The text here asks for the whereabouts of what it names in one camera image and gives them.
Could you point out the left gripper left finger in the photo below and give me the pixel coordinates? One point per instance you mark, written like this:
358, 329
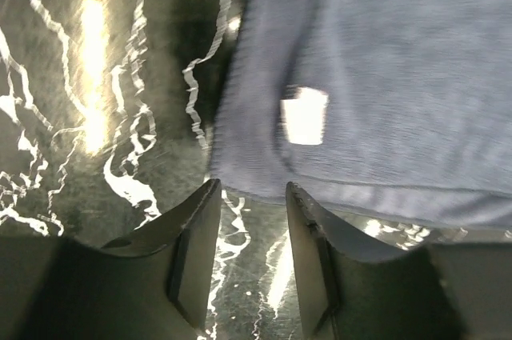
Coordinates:
153, 283

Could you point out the dark blue towel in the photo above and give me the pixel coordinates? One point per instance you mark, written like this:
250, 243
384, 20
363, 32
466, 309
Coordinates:
396, 109

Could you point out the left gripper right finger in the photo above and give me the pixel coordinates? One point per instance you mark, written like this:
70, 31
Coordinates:
352, 286

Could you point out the black marbled table mat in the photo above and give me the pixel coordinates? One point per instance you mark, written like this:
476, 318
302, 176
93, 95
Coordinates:
108, 112

